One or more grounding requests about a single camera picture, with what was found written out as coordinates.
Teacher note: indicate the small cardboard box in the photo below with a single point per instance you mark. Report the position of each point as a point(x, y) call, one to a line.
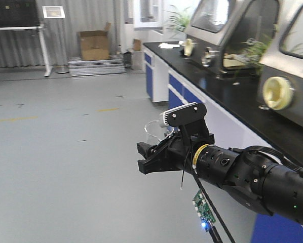
point(136, 45)

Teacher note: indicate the large open cardboard box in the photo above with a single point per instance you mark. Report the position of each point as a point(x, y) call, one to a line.
point(94, 44)

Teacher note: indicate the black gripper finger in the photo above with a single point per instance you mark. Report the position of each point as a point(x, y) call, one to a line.
point(147, 150)
point(156, 164)

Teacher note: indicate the steel glove box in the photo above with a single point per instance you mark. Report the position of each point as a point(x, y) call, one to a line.
point(284, 57)
point(221, 31)

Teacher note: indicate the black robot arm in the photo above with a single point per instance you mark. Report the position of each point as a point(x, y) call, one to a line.
point(252, 176)

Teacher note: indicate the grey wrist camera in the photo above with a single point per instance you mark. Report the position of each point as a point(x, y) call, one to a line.
point(182, 115)

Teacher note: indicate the green potted plant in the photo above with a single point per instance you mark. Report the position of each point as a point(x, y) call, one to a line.
point(176, 20)

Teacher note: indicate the far cream glove port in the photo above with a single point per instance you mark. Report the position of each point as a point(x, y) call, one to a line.
point(189, 45)

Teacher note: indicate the black pegboard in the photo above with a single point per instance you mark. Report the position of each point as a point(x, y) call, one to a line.
point(19, 14)

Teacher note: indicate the clear glass beaker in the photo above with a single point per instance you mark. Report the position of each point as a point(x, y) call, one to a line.
point(156, 133)

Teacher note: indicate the near steel glove box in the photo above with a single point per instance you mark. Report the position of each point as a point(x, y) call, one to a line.
point(284, 57)

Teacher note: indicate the far steel glove box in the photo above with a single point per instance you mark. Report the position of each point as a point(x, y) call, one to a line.
point(221, 31)

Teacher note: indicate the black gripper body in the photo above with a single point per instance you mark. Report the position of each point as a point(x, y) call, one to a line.
point(179, 154)

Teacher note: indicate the grey metal bin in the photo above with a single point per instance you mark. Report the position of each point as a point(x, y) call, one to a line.
point(127, 59)

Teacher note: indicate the metal floor grating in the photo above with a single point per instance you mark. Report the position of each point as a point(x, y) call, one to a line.
point(81, 68)

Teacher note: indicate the green circuit board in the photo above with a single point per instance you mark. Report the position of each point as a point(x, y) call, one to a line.
point(203, 210)

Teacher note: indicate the framed sign on stand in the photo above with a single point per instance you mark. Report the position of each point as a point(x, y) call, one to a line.
point(57, 12)

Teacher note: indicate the cream glove port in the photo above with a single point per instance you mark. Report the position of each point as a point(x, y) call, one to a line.
point(277, 92)
point(189, 45)

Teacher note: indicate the grey pleated curtain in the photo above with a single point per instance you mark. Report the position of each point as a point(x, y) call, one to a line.
point(79, 16)

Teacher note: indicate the near cream glove port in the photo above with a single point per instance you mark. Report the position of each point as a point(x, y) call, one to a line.
point(277, 92)

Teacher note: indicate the white standing desk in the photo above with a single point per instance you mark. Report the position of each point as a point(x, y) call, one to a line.
point(23, 47)

